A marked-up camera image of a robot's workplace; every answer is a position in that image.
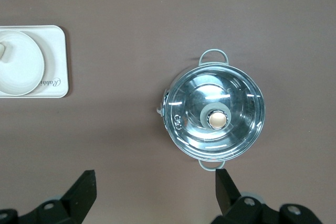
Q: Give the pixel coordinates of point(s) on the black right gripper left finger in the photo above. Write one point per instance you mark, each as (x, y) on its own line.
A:
(78, 195)

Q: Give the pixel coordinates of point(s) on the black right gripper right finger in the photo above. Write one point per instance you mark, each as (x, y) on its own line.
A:
(228, 197)

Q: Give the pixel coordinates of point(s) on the cream round plate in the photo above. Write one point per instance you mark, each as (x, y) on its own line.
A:
(23, 66)

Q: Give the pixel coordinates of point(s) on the glass pot lid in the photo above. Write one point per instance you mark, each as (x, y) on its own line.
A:
(199, 98)

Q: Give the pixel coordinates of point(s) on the cream rabbit print tray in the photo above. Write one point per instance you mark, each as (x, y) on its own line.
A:
(56, 58)

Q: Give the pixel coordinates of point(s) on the green electric cooking pot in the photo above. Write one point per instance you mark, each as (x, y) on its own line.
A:
(212, 52)

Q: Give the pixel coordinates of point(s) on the brown table cover cloth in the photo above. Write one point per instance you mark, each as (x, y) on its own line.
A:
(157, 11)

